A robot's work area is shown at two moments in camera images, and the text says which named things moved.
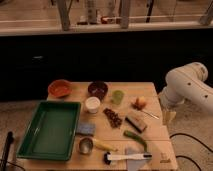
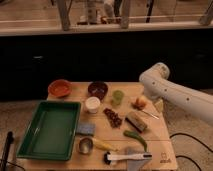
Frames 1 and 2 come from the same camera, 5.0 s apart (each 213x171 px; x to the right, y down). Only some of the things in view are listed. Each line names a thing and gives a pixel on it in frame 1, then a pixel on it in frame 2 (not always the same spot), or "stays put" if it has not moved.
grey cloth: x=134 y=164 stays put
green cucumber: x=136 y=138 stays put
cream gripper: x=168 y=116 -> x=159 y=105
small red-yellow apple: x=139 y=103 stays put
